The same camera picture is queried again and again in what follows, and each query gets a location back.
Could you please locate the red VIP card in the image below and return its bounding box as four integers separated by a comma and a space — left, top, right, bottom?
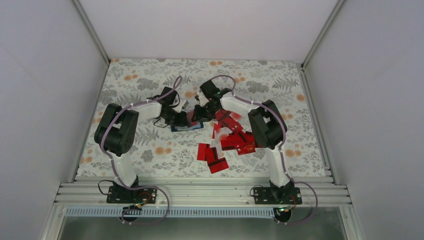
236, 144, 256, 156

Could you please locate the aluminium front rail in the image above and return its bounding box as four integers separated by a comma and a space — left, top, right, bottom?
54, 176, 352, 207

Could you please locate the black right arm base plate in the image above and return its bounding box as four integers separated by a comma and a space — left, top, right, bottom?
250, 186, 303, 205

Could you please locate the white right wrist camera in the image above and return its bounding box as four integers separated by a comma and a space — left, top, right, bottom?
194, 91, 209, 106

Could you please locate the grey slotted cable duct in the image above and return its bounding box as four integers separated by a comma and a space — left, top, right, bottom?
64, 206, 274, 219

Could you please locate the red card pile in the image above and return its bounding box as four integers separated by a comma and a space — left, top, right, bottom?
212, 109, 257, 151
186, 110, 197, 128

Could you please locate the red card pile centre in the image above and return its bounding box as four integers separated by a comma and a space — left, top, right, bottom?
212, 109, 257, 151

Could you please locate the aluminium right corner post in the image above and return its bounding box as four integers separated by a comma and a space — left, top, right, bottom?
300, 0, 346, 69

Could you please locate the aluminium corner post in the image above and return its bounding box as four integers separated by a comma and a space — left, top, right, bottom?
71, 0, 110, 66
300, 0, 346, 69

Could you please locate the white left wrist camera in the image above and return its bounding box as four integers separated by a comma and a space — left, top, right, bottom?
175, 100, 189, 113

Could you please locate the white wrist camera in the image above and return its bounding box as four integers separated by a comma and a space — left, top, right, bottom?
175, 100, 189, 113
194, 91, 209, 106

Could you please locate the red card front left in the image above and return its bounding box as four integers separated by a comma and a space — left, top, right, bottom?
196, 143, 210, 161

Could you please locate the red card front middle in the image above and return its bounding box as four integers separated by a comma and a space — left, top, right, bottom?
205, 147, 219, 166

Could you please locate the red card pile top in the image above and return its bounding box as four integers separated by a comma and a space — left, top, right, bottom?
186, 110, 197, 128

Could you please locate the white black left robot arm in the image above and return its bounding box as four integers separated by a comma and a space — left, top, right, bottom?
94, 87, 189, 203

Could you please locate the aluminium left corner post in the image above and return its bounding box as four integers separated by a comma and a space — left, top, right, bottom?
71, 0, 110, 66

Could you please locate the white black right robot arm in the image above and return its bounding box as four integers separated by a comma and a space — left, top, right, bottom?
192, 79, 295, 204

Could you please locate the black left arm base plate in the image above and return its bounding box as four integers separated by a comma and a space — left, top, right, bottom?
106, 185, 157, 204

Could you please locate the floral patterned table cloth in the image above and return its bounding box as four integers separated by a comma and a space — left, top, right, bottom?
77, 58, 325, 177

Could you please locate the red card front bottom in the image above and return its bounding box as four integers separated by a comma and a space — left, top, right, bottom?
207, 157, 229, 174

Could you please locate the navy blue card holder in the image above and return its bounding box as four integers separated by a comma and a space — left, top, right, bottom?
170, 122, 204, 132

